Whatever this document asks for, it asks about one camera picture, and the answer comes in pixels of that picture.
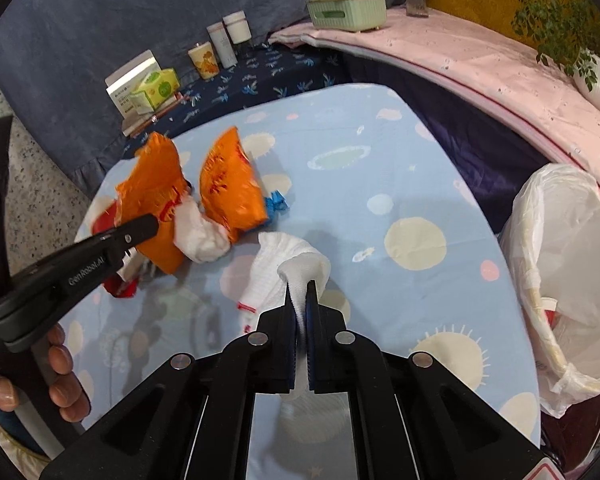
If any green tissue pack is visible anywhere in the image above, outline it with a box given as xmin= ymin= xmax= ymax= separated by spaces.
xmin=130 ymin=67 xmax=181 ymax=114

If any blue candy wrapper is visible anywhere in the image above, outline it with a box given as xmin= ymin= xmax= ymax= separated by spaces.
xmin=265 ymin=189 xmax=290 ymax=216

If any grey-blue ruffled cloth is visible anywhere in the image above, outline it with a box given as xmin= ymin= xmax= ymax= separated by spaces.
xmin=0 ymin=0 xmax=421 ymax=186

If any dark purple cloth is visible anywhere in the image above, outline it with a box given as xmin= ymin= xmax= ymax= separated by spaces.
xmin=342 ymin=52 xmax=551 ymax=233

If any white cardboard box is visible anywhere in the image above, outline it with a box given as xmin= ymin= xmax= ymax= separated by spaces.
xmin=105 ymin=50 xmax=162 ymax=113

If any person's left hand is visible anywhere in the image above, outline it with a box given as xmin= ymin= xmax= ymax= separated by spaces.
xmin=0 ymin=324 xmax=92 ymax=423

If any orange snack bag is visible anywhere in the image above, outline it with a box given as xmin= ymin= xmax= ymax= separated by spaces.
xmin=199 ymin=127 xmax=272 ymax=243
xmin=116 ymin=132 xmax=191 ymax=276

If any green tissue box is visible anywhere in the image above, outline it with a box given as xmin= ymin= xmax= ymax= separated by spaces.
xmin=306 ymin=0 xmax=388 ymax=34

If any white bottle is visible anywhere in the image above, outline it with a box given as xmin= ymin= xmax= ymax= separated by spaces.
xmin=206 ymin=22 xmax=238 ymax=69

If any white tissue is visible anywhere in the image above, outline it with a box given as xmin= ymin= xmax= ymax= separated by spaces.
xmin=236 ymin=231 xmax=332 ymax=361
xmin=172 ymin=195 xmax=231 ymax=264

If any red and white wrapper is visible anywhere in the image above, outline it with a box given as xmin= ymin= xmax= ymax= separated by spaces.
xmin=91 ymin=200 xmax=142 ymax=301

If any dark red trash bin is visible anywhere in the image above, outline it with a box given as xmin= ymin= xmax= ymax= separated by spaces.
xmin=539 ymin=385 xmax=600 ymax=466

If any dark blue printed cloth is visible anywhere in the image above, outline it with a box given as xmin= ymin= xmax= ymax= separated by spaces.
xmin=122 ymin=42 xmax=351 ymax=158

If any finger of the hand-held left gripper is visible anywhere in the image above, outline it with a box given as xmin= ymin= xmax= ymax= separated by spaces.
xmin=91 ymin=213 xmax=160 ymax=256

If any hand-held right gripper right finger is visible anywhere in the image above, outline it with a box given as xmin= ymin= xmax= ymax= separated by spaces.
xmin=305 ymin=280 xmax=546 ymax=480

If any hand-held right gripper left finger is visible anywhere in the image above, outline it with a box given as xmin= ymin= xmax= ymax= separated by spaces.
xmin=40 ymin=282 xmax=301 ymax=480

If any printed yellow cup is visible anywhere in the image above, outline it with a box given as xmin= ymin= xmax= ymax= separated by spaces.
xmin=187 ymin=42 xmax=220 ymax=81

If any pink cloth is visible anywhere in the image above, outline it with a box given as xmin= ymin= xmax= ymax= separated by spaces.
xmin=267 ymin=7 xmax=600 ymax=196

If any brown notebook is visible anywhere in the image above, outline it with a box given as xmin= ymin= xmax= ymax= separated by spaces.
xmin=121 ymin=92 xmax=186 ymax=137

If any white jar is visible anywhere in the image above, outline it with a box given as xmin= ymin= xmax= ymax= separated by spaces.
xmin=222 ymin=10 xmax=253 ymax=46

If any white plastic trash bag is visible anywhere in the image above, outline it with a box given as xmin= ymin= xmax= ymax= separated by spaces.
xmin=500 ymin=162 xmax=600 ymax=418

